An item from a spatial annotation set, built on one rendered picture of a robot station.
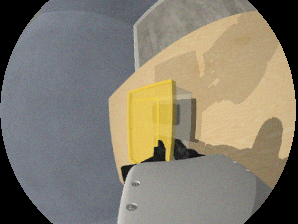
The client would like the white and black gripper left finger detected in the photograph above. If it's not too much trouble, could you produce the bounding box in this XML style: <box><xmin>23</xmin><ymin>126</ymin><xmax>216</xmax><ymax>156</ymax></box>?
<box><xmin>121</xmin><ymin>140</ymin><xmax>166</xmax><ymax>184</ymax></box>

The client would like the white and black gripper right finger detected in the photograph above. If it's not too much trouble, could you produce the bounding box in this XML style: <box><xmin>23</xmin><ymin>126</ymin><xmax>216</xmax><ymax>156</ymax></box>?
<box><xmin>174</xmin><ymin>139</ymin><xmax>205</xmax><ymax>160</ymax></box>

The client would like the yellow rectangular lid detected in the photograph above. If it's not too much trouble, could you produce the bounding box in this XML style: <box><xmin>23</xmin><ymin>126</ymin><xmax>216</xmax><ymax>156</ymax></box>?
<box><xmin>127</xmin><ymin>79</ymin><xmax>177</xmax><ymax>164</ymax></box>

